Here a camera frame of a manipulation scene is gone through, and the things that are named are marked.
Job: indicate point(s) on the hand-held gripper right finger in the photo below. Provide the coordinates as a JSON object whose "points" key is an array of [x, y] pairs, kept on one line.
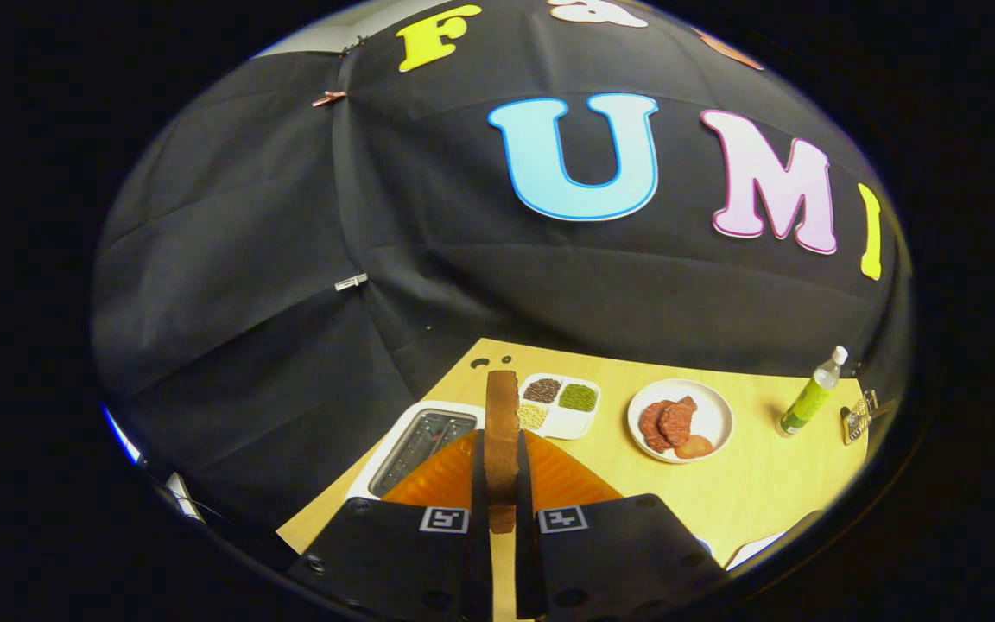
{"points": [[618, 561]]}

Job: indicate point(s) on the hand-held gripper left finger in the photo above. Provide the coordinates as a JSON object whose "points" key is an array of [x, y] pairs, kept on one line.
{"points": [[402, 561]]}

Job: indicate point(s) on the toasted bread slice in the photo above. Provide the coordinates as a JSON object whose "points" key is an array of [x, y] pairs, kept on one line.
{"points": [[503, 432]]}

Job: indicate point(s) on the white toaster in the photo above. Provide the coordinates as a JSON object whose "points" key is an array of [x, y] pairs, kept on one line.
{"points": [[385, 449]]}

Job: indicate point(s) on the tomato slice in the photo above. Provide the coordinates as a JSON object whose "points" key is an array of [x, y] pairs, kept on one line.
{"points": [[694, 447]]}

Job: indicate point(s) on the brown meat patty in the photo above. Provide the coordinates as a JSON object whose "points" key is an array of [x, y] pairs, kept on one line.
{"points": [[679, 419], [653, 428]]}

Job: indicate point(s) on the white square plate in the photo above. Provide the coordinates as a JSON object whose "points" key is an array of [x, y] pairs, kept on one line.
{"points": [[757, 549]]}

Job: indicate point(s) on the white divided seed tray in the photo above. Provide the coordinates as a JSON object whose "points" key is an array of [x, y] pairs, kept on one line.
{"points": [[568, 421]]}

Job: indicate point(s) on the round white plate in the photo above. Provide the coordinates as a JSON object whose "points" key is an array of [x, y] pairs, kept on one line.
{"points": [[713, 415]]}

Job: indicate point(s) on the green drink bottle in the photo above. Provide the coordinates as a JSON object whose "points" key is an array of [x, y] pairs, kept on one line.
{"points": [[808, 402]]}

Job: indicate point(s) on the silver clip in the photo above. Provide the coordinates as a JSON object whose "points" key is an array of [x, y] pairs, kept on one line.
{"points": [[351, 282]]}

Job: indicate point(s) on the black backdrop cloth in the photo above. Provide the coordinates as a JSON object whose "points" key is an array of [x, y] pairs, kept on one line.
{"points": [[247, 259]]}

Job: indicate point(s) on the pink clip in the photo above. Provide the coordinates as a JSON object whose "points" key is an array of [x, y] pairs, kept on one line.
{"points": [[329, 98]]}

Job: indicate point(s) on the row of black clips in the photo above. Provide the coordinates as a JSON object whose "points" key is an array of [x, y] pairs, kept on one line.
{"points": [[352, 43]]}

